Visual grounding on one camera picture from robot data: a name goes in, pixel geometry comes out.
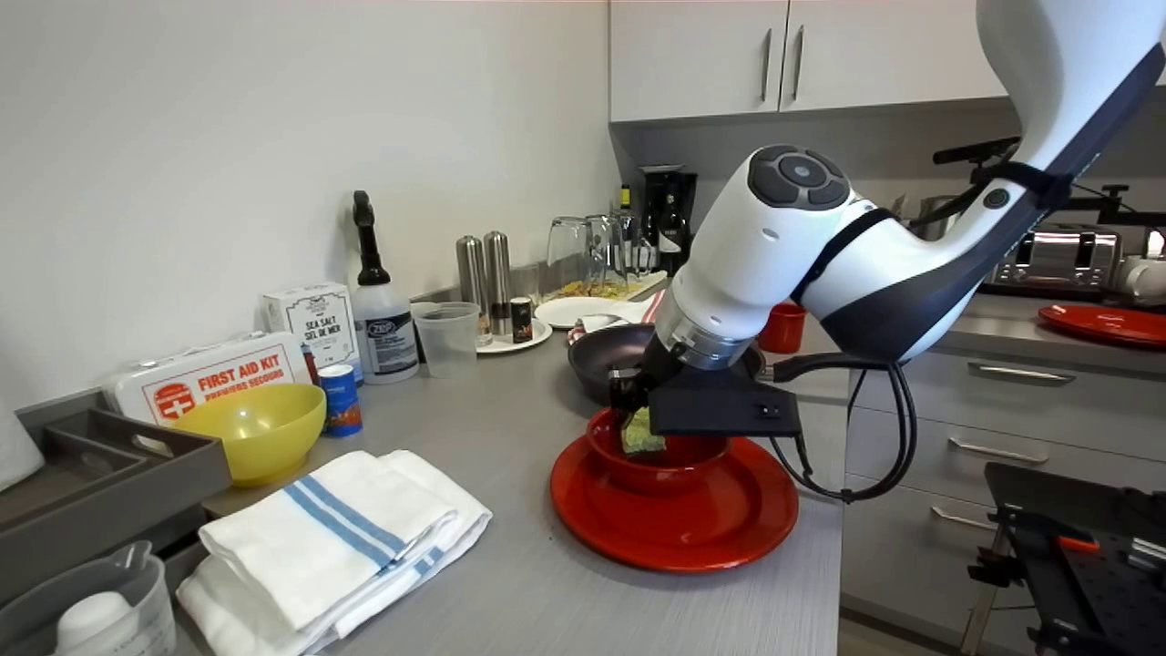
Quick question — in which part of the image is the blue can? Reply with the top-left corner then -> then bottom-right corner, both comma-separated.
313,360 -> 367,440

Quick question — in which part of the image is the black base board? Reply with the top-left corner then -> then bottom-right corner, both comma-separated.
964,461 -> 1166,656

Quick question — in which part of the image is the steel toaster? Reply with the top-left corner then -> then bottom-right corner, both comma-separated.
1013,222 -> 1128,299

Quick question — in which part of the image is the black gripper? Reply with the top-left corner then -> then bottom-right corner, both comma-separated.
606,343 -> 684,440

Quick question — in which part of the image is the small white carton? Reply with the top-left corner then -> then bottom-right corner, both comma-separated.
260,280 -> 365,377

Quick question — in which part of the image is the black coffee machine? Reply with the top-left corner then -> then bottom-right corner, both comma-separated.
636,163 -> 704,276

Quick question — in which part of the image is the black boom rod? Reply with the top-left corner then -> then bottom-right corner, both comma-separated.
1068,180 -> 1166,229

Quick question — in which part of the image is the white towel blue stripe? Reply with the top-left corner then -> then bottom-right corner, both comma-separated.
175,448 -> 494,656

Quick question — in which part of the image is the upturned clear wine glass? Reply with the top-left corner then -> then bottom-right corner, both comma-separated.
587,213 -> 633,280
543,213 -> 596,302

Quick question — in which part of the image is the yellow sponge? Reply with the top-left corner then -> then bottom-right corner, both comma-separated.
617,409 -> 669,462

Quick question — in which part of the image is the grey tray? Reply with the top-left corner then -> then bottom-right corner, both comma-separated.
0,390 -> 233,599

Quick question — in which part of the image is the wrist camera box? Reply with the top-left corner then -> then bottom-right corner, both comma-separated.
640,360 -> 805,440

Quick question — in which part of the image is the white spray bottle black nozzle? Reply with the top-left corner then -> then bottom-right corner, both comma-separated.
346,186 -> 430,382

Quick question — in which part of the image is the large white plate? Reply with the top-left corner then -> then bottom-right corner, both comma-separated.
533,292 -> 667,337

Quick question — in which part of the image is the yellow bowl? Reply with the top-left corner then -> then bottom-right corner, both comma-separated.
169,380 -> 331,494

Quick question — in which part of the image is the red cup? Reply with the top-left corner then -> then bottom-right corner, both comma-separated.
757,302 -> 814,359

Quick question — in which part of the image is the red plate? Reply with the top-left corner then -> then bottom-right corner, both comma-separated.
546,423 -> 803,578
1034,299 -> 1166,354

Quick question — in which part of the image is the clear plastic jug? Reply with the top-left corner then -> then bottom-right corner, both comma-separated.
0,539 -> 183,656

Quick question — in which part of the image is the small dark spice jar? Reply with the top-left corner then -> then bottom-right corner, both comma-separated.
506,297 -> 539,348

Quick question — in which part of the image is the orange black clamp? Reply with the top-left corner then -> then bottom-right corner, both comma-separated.
1054,534 -> 1105,565

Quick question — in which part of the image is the white wall cabinet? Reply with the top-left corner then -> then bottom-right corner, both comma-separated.
607,0 -> 1013,124

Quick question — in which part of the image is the steel shaker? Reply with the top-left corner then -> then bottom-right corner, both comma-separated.
482,229 -> 515,339
457,233 -> 488,307

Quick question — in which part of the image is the white first aid kit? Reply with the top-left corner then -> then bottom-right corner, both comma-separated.
102,330 -> 313,432

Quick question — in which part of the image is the black camera on stand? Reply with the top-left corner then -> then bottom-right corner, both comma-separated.
928,135 -> 1029,171

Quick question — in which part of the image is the grey counter cabinet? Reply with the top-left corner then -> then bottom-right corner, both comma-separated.
837,352 -> 1166,627

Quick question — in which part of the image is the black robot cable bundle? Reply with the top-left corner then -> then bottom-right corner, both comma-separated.
768,352 -> 922,506

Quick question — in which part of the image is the small white plate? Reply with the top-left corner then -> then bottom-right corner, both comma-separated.
471,316 -> 556,360

